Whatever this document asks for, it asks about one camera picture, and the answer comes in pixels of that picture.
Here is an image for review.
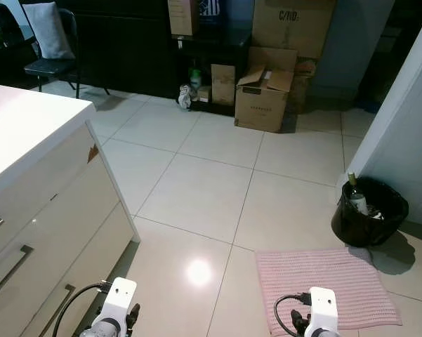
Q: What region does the white kitchen island cabinet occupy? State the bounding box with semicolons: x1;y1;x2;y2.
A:
0;83;140;337

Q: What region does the pink knitted floor mat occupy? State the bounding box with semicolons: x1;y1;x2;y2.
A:
256;247;403;336

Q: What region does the black trash bin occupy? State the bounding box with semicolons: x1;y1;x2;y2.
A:
331;177;410;248

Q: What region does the glass wine bottle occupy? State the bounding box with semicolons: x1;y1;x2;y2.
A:
346;172;370;216

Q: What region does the open cardboard box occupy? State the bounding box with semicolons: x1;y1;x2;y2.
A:
235;47;298;133

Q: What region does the white crumpled bag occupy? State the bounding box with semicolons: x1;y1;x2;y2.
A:
178;84;193;111

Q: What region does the tiny cardboard box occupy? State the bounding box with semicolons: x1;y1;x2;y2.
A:
197;85;212;104

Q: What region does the worn brown cardboard box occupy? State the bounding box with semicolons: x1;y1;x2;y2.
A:
289;58;318;113

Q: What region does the green bottle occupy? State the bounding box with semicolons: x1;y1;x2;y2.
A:
189;67;202;99

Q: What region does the small cardboard box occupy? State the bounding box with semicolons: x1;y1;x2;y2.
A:
211;64;237;106

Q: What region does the black chair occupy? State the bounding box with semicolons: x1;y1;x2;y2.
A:
19;7;112;99

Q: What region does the black sideboard cabinet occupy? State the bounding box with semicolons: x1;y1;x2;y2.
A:
76;0;180;98

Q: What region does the black shelf unit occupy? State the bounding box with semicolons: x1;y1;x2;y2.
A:
176;28;253;117

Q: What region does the large printed cardboard box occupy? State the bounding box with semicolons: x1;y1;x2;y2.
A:
252;0;336;60

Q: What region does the grey pillow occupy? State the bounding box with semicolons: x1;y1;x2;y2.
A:
21;1;76;60

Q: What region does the tall cardboard box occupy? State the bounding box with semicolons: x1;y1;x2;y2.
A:
168;0;199;37

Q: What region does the blue printed box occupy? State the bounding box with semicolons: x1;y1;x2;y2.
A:
199;0;223;18

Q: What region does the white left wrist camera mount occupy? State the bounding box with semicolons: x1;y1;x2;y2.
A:
98;277;138;325

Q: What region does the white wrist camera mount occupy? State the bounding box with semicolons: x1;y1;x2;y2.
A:
305;286;338;332
98;277;138;325

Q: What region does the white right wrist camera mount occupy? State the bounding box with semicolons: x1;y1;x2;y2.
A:
305;286;338;332

